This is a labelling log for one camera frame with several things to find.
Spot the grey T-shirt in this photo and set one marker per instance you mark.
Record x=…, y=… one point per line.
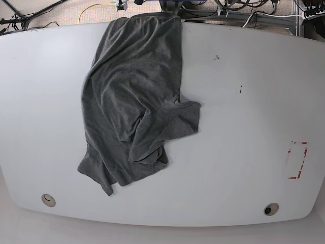
x=131, y=100

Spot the left table grommet hole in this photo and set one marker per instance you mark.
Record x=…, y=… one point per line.
x=48, y=200

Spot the table grommet hole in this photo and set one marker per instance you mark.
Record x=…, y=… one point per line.
x=48, y=200
x=271, y=209

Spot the right table grommet hole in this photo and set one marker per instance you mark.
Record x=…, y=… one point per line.
x=271, y=209

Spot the red tape rectangle marking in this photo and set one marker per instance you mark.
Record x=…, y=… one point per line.
x=295, y=159

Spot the black tripod stand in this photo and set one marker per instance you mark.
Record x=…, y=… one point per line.
x=19, y=22

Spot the white power strip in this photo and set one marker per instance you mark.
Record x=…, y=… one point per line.
x=310, y=16

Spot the aluminium frame rail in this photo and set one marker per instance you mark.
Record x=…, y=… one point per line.
x=240, y=18

